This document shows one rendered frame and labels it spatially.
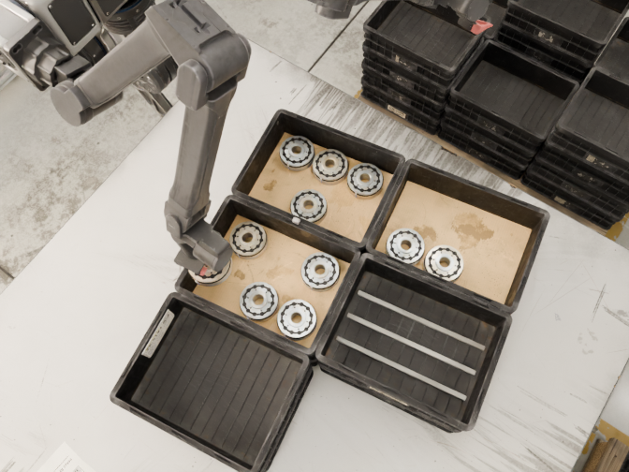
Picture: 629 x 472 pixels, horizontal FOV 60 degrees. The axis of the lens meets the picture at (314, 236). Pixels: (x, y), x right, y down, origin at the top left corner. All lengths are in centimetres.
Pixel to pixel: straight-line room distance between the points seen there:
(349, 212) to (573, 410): 80
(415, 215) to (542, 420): 64
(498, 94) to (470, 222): 91
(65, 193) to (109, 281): 112
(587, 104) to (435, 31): 64
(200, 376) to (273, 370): 19
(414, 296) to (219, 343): 53
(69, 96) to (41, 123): 203
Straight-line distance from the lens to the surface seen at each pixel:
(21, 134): 311
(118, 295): 175
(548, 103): 242
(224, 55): 78
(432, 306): 149
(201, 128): 86
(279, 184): 161
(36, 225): 282
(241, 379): 146
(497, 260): 156
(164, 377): 151
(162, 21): 79
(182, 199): 102
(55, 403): 176
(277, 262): 151
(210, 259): 110
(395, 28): 238
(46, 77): 114
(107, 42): 194
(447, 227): 157
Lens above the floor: 225
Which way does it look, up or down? 68 degrees down
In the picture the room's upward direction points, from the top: 8 degrees counter-clockwise
